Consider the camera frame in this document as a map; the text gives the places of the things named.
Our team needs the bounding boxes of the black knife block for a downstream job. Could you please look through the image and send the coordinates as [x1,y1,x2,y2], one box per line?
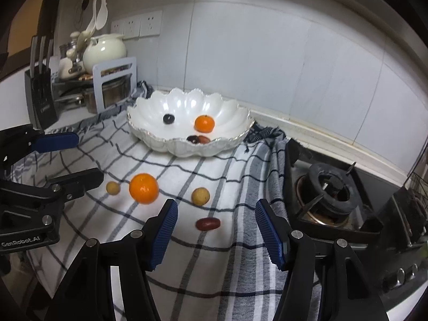
[24,67,58,130]

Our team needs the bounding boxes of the wooden trivet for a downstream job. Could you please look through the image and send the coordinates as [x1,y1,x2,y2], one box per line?
[80,68,129,79]

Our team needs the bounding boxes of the black glass stove top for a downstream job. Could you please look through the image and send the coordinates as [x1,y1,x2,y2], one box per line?
[284,139,428,321]

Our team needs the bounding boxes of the orange mandarin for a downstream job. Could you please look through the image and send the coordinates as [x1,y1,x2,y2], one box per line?
[129,173,160,204]
[194,115,215,133]

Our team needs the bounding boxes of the steel pan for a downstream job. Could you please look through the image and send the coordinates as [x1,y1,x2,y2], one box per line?
[53,89,96,112]

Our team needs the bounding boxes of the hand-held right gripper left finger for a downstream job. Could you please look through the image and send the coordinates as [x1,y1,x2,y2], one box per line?
[50,199,179,321]

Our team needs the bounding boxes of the white pot stand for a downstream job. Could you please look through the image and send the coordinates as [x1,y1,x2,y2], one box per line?
[93,56,137,114]

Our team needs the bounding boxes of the cream ceramic pot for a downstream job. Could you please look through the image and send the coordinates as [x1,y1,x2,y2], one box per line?
[82,33,128,71]

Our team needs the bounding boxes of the steel pot with lid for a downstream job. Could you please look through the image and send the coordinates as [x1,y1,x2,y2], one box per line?
[59,42,79,61]

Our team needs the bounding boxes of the cream saucepan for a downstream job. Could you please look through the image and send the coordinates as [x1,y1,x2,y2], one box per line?
[58,53,87,76]

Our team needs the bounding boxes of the white scalloped bowl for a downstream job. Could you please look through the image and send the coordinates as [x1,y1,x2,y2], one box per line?
[126,87,255,158]

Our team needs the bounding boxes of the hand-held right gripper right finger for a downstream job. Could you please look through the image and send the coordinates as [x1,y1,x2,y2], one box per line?
[255,199,390,321]

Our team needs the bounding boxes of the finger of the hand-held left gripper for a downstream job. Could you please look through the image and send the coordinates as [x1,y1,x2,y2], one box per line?
[0,168,104,206]
[0,124,80,165]

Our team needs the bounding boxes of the white plastic spoon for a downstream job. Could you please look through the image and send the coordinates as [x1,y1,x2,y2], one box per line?
[82,0,101,39]

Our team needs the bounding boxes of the brown wooden window frame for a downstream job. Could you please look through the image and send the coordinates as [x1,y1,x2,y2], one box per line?
[0,0,64,84]

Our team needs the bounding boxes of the black scissors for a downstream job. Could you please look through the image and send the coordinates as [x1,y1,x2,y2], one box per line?
[78,0,91,27]

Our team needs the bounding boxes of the black gas burner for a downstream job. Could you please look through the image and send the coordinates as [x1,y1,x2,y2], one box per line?
[284,139,383,233]
[384,184,428,248]

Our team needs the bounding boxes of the black white checked cloth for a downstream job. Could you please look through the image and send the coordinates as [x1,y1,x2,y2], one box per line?
[7,80,322,321]

